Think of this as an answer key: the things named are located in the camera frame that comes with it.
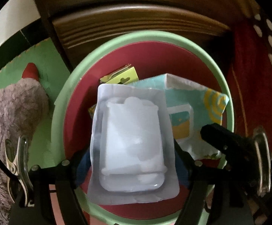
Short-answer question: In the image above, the white green product box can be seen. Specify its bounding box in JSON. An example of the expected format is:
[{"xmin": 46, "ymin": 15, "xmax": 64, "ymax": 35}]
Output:
[{"xmin": 99, "ymin": 64, "xmax": 139, "ymax": 84}]

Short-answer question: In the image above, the green foam floor mat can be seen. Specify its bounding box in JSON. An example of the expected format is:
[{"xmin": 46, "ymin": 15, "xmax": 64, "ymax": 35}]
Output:
[{"xmin": 0, "ymin": 39, "xmax": 69, "ymax": 168}]

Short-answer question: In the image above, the metal spring clamp left camera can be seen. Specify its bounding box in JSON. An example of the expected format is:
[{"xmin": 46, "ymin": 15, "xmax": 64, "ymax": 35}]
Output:
[{"xmin": 5, "ymin": 136, "xmax": 34, "ymax": 207}]

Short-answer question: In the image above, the red bin with green rim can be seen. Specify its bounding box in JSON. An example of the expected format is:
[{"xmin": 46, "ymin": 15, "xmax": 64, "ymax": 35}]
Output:
[{"xmin": 51, "ymin": 31, "xmax": 234, "ymax": 224}]

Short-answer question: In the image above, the teal wet wipes pack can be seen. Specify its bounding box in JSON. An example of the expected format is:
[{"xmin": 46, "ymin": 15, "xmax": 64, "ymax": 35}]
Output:
[{"xmin": 130, "ymin": 74, "xmax": 229, "ymax": 160}]

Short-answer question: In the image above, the red slipper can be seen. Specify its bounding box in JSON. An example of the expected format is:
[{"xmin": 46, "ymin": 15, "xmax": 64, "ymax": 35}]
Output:
[{"xmin": 22, "ymin": 62, "xmax": 39, "ymax": 81}]

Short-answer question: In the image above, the red bed skirt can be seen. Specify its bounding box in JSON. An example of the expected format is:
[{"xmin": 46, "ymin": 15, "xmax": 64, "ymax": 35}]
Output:
[{"xmin": 227, "ymin": 23, "xmax": 272, "ymax": 153}]

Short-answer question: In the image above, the white plastic tray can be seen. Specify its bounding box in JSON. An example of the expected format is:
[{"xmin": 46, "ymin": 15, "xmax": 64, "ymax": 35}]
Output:
[{"xmin": 87, "ymin": 84, "xmax": 180, "ymax": 205}]

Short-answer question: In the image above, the dark wooden nightstand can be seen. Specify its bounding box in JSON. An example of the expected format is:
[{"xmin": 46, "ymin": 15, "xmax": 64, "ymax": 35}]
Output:
[{"xmin": 34, "ymin": 0, "xmax": 253, "ymax": 68}]

